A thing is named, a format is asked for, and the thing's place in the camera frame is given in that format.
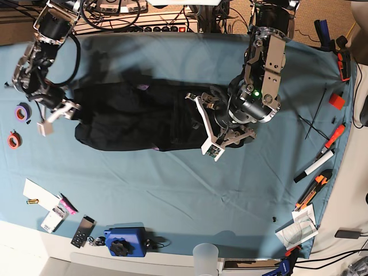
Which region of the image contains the purple tape roll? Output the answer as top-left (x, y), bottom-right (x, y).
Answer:
top-left (14, 102), bottom-right (32, 122)

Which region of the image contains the red tape roll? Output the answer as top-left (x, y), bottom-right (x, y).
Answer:
top-left (7, 131), bottom-right (21, 149)

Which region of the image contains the black zip tie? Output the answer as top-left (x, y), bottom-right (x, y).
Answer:
top-left (298, 84), bottom-right (327, 140)

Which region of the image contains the blue bar clamp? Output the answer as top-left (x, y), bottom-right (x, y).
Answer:
top-left (262, 246), bottom-right (302, 276)

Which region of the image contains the black remote control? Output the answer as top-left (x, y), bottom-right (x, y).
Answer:
top-left (71, 216), bottom-right (95, 248)

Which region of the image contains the white black marker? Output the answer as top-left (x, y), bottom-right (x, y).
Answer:
top-left (293, 150), bottom-right (335, 183)

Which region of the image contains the orange cube block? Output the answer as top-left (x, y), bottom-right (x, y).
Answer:
top-left (329, 93), bottom-right (345, 110)

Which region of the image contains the black small adapter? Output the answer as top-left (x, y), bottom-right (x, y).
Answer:
top-left (334, 229), bottom-right (362, 239)

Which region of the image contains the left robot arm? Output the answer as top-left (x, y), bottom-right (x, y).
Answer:
top-left (186, 1), bottom-right (300, 155)

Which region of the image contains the white paper sheet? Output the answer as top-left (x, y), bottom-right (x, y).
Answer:
top-left (23, 179), bottom-right (60, 211)

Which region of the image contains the orange black utility knife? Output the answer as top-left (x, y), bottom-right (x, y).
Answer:
top-left (294, 169), bottom-right (333, 212)

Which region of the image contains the orange black clamp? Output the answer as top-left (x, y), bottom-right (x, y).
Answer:
top-left (336, 36), bottom-right (351, 82)

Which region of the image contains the pink marker pen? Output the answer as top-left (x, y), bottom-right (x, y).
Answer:
top-left (58, 193), bottom-right (78, 215)

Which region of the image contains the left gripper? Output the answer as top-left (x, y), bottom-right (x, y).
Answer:
top-left (185, 93), bottom-right (256, 148)

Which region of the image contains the metal key ring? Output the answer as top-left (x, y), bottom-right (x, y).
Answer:
top-left (87, 235), bottom-right (106, 247)

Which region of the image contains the blue plastic box device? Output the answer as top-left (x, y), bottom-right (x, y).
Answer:
top-left (104, 227), bottom-right (147, 257)

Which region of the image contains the white packet with label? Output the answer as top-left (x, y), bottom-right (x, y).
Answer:
top-left (41, 205), bottom-right (68, 233)

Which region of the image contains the black power strip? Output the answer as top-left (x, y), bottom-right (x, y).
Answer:
top-left (124, 25), bottom-right (193, 33)

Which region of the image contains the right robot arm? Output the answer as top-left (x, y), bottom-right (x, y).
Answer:
top-left (12, 1), bottom-right (82, 128)

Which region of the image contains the black t-shirt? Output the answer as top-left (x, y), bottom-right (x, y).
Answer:
top-left (74, 76), bottom-right (225, 152)

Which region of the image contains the red handled screwdriver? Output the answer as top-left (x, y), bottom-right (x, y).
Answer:
top-left (316, 124), bottom-right (346, 160)

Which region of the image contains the teal table cloth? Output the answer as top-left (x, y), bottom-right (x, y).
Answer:
top-left (1, 33), bottom-right (357, 258)

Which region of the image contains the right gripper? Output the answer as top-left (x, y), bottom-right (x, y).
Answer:
top-left (28, 86), bottom-right (85, 124)

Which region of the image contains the translucent plastic cup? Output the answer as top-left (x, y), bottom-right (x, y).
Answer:
top-left (193, 243), bottom-right (219, 276)

